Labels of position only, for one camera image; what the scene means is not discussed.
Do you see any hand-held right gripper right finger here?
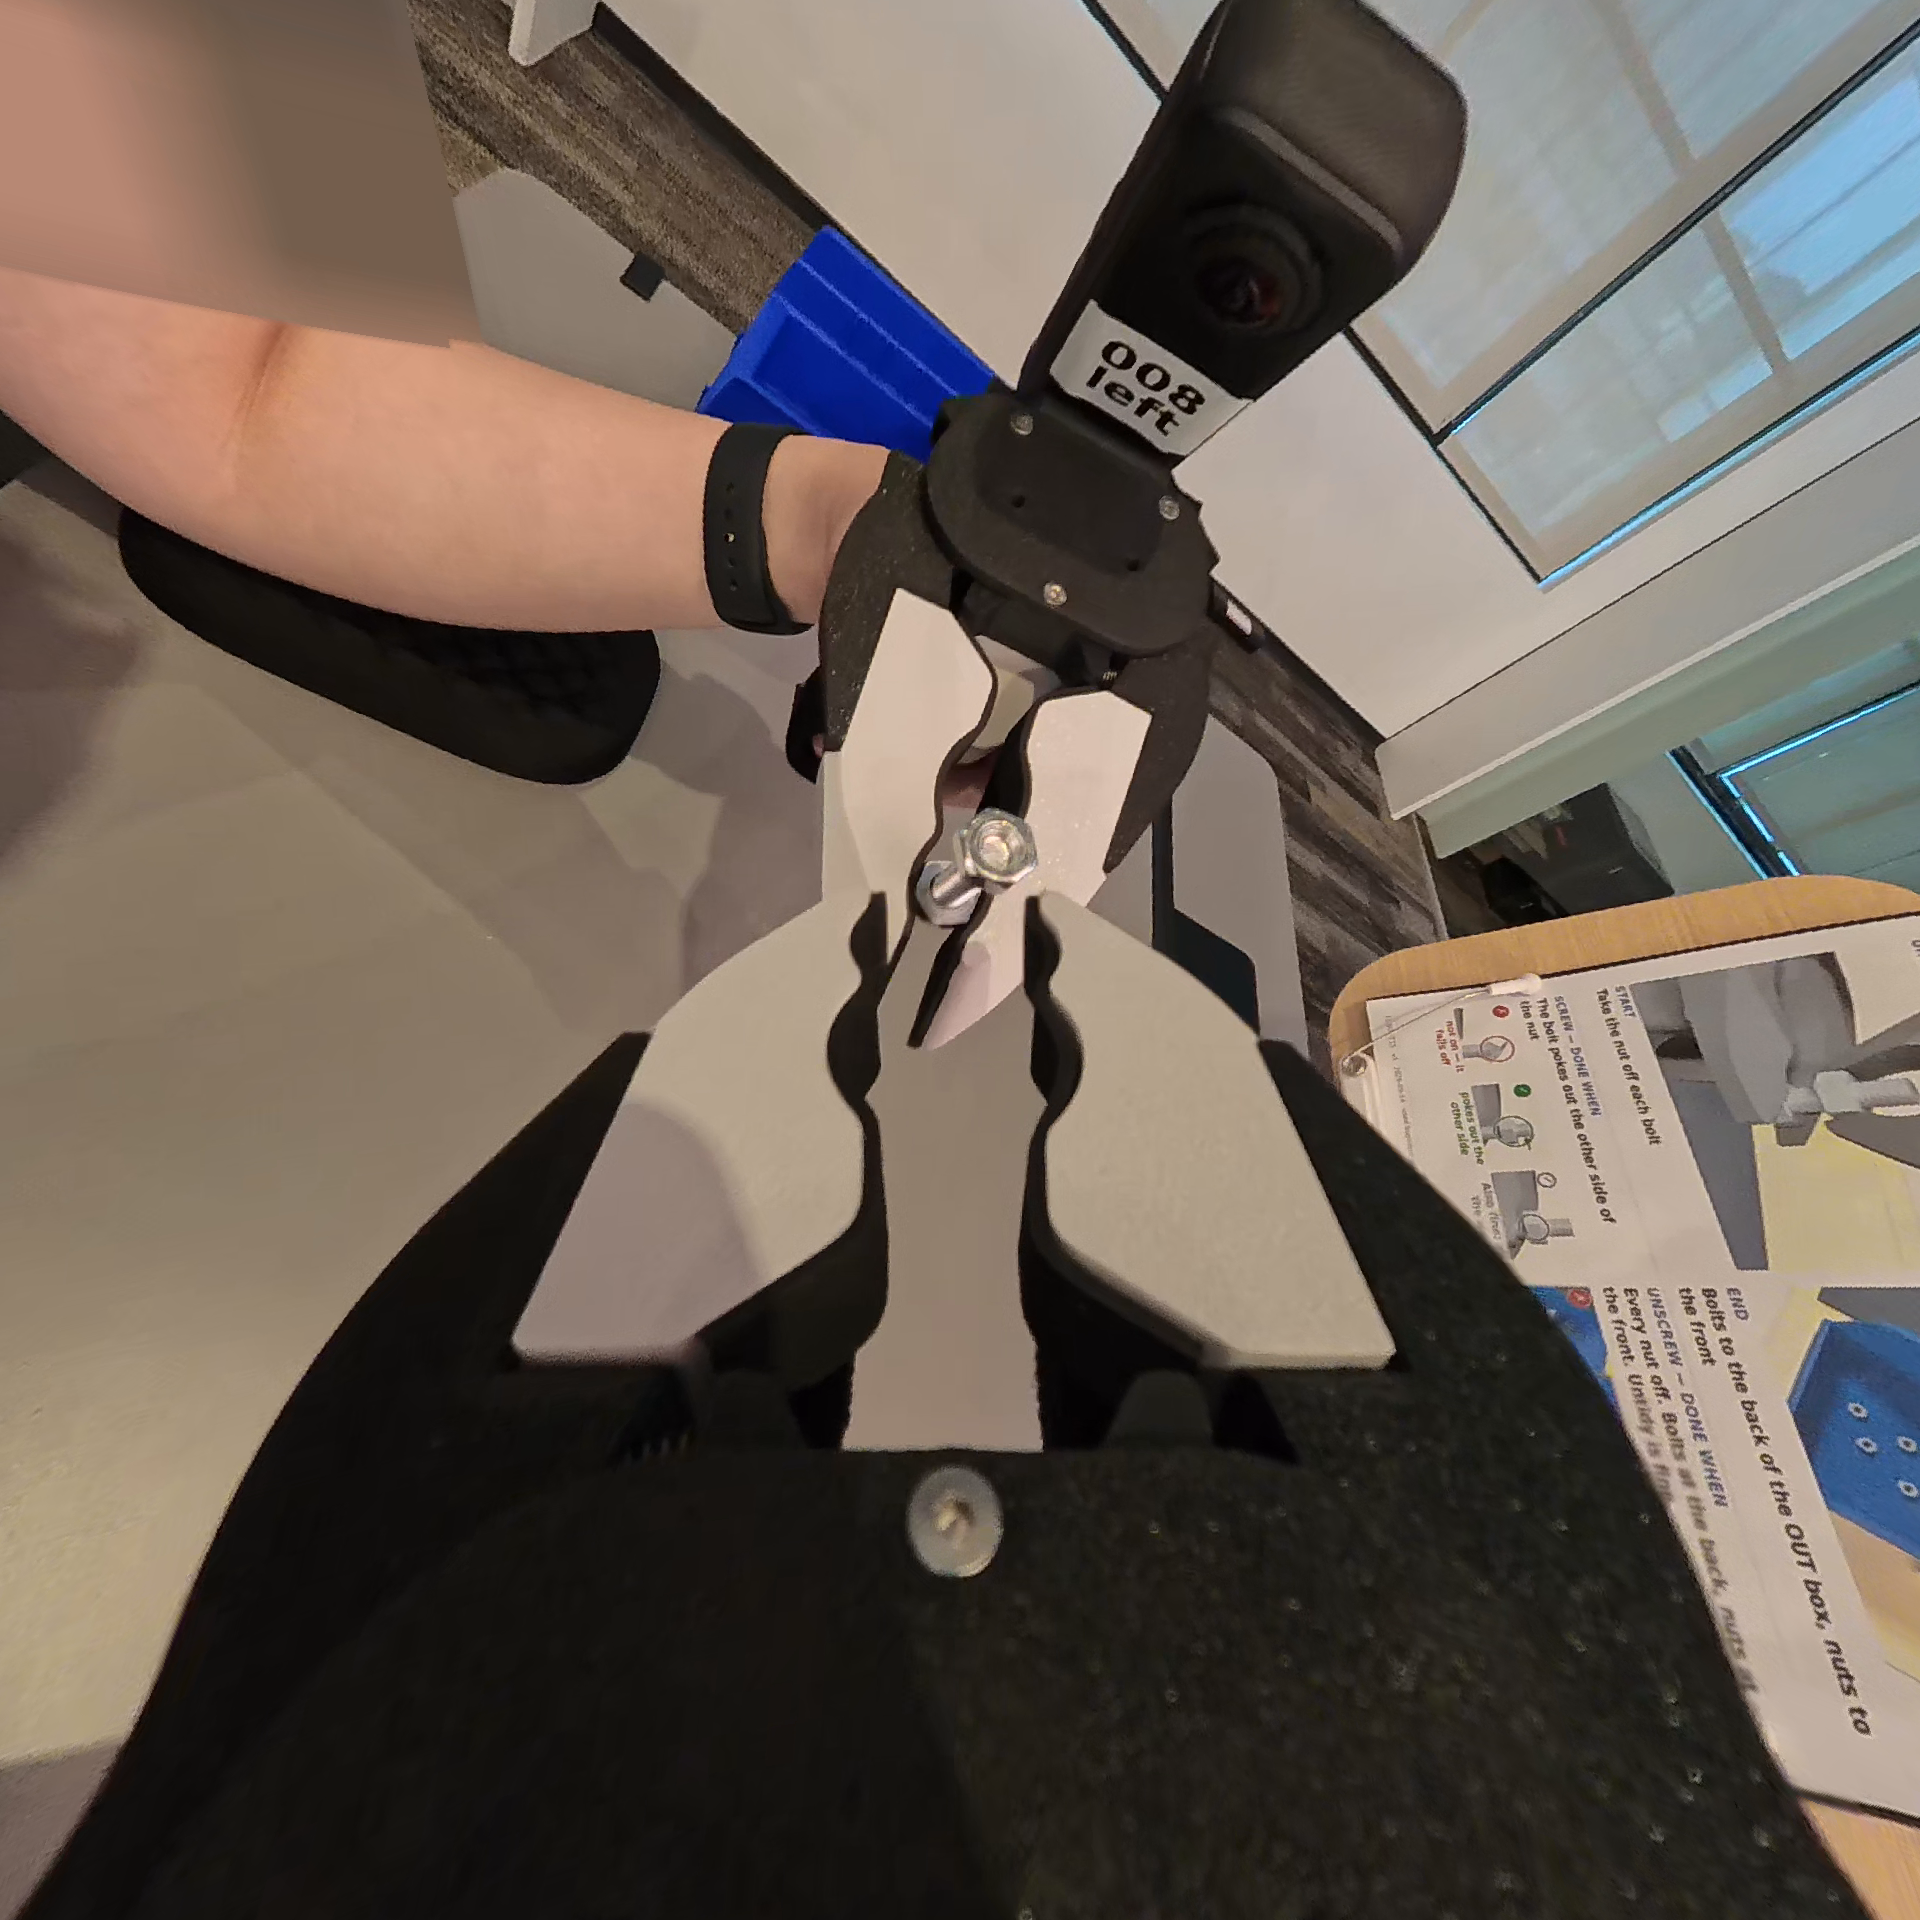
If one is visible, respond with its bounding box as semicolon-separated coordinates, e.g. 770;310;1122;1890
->
1020;892;1399;1375

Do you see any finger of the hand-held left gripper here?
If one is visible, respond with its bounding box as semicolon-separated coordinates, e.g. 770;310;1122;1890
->
906;693;1153;1053
815;583;999;1039

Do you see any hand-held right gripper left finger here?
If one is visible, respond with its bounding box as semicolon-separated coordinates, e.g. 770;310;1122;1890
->
509;892;893;1370

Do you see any person's left forearm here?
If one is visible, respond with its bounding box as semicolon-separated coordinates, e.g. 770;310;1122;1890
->
0;267;729;631

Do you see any person's left hand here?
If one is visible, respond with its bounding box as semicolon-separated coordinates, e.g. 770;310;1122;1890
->
771;432;899;624

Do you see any black wristband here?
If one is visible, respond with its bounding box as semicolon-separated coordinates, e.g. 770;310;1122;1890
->
702;425;819;637

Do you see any blue plastic bin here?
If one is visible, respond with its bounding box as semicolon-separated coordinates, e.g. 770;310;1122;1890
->
693;225;1004;470

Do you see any wooden document stand board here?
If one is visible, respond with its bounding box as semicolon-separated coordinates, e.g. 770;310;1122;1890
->
1326;877;1920;1920

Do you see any black mesh chair seat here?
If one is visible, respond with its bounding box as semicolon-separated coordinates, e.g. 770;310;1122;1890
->
116;506;661;786

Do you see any printed instruction sheet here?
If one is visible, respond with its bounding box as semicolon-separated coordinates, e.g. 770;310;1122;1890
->
1355;931;1920;1811

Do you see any large glass window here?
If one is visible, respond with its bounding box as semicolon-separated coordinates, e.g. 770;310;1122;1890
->
1102;0;1920;589

